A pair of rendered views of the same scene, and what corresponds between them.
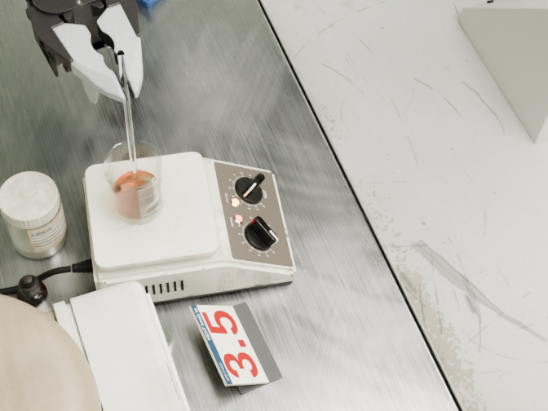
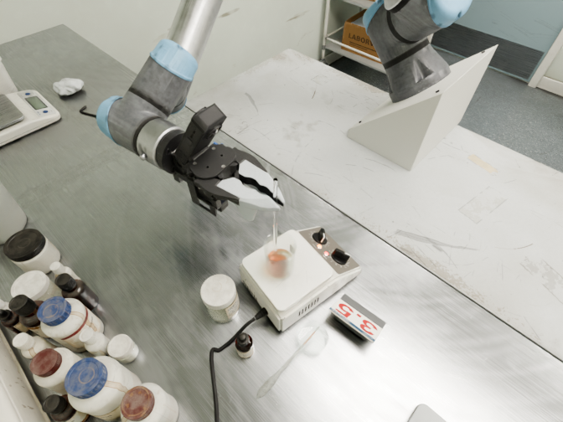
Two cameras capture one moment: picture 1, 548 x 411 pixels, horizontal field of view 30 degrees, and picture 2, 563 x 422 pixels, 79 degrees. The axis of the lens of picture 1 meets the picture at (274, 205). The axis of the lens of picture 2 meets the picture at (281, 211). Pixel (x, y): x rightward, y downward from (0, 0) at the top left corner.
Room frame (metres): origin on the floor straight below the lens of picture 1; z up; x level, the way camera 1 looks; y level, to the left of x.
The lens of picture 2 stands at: (0.26, 0.24, 1.51)
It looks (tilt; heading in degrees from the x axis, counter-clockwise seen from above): 52 degrees down; 338
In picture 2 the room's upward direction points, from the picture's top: straight up
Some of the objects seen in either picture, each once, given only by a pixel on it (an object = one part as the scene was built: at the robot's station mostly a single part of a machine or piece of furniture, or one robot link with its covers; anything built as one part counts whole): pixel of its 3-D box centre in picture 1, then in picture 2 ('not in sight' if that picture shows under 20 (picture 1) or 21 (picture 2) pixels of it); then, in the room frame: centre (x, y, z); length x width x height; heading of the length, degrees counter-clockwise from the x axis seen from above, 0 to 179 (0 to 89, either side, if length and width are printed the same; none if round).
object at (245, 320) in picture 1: (236, 342); (358, 316); (0.42, 0.03, 0.92); 0.09 x 0.06 x 0.04; 28
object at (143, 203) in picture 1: (133, 184); (279, 258); (0.53, 0.13, 1.02); 0.06 x 0.05 x 0.08; 126
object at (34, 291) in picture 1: (32, 295); (244, 343); (0.45, 0.23, 0.93); 0.03 x 0.03 x 0.07
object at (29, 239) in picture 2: not in sight; (33, 252); (0.77, 0.56, 0.94); 0.07 x 0.07 x 0.07
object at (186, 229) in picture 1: (151, 209); (286, 267); (0.53, 0.12, 0.98); 0.12 x 0.12 x 0.01; 15
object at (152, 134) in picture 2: not in sight; (163, 146); (0.73, 0.25, 1.14); 0.08 x 0.05 x 0.08; 122
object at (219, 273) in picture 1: (178, 228); (297, 271); (0.53, 0.09, 0.94); 0.22 x 0.13 x 0.08; 105
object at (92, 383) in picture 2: not in sight; (103, 387); (0.46, 0.44, 0.96); 0.07 x 0.07 x 0.13
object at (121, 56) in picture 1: (129, 124); (275, 224); (0.54, 0.13, 1.10); 0.01 x 0.01 x 0.20
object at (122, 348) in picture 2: not in sight; (123, 349); (0.52, 0.42, 0.92); 0.04 x 0.04 x 0.04
